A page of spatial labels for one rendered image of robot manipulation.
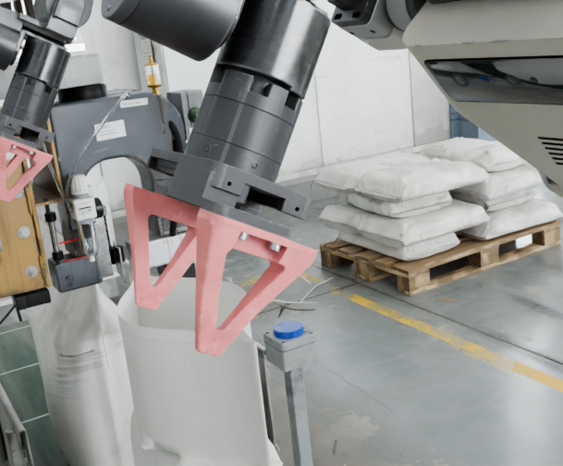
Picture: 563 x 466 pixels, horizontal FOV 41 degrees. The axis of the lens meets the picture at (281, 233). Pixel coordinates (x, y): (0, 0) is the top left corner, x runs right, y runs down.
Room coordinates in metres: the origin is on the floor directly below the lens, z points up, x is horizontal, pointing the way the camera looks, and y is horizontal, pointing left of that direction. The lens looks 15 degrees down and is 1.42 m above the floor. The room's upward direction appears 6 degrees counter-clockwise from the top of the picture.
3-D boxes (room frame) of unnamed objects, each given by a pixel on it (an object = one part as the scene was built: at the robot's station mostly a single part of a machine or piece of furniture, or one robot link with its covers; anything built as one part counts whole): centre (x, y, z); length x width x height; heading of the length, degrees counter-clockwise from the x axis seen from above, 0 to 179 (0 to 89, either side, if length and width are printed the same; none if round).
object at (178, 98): (1.47, 0.16, 1.28); 0.08 x 0.05 x 0.09; 28
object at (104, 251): (1.36, 0.34, 1.07); 0.03 x 0.01 x 0.13; 118
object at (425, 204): (4.21, -0.66, 0.44); 0.66 x 0.42 x 0.14; 22
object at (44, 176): (1.39, 0.45, 1.26); 0.22 x 0.05 x 0.16; 28
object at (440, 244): (4.19, -0.66, 0.20); 0.66 x 0.44 x 0.12; 28
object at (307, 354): (1.40, 0.01, 0.81); 0.08 x 0.08 x 0.06; 28
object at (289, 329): (1.40, 0.01, 0.84); 0.06 x 0.06 x 0.02
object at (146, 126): (1.50, 0.34, 1.21); 0.30 x 0.25 x 0.30; 28
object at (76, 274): (1.33, 0.39, 1.04); 0.08 x 0.06 x 0.05; 118
